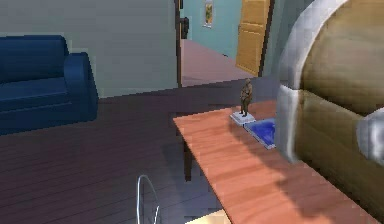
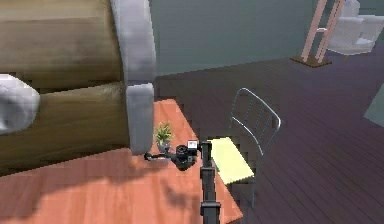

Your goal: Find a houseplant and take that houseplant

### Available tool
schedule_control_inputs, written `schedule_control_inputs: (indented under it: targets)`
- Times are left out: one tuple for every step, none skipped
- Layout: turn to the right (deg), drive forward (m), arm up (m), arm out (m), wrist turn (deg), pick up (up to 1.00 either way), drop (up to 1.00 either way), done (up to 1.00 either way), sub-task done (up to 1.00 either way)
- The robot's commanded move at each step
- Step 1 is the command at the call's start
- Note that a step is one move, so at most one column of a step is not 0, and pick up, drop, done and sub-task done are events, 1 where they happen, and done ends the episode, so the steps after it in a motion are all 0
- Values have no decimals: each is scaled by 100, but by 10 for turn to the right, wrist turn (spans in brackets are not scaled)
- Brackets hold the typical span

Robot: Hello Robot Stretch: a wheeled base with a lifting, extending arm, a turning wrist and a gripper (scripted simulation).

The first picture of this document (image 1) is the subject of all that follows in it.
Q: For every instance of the blue sofa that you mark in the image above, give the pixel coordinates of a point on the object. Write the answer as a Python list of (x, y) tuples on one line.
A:
[(40, 90)]

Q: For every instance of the brown statuette on white base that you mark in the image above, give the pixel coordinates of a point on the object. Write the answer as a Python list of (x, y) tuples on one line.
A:
[(246, 96)]

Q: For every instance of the orange wooden table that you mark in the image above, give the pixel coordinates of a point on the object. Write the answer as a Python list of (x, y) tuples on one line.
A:
[(246, 173)]

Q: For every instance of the dark brown room door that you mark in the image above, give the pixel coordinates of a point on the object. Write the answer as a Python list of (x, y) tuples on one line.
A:
[(178, 50)]

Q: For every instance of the framed wall picture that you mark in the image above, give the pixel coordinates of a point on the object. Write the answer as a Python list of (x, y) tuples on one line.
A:
[(208, 13)]

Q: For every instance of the brown chest with silver trim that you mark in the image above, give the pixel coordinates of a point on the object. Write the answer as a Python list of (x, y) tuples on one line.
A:
[(336, 100)]

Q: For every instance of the orange wooden room door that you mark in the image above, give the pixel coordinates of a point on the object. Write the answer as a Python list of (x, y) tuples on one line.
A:
[(251, 36)]

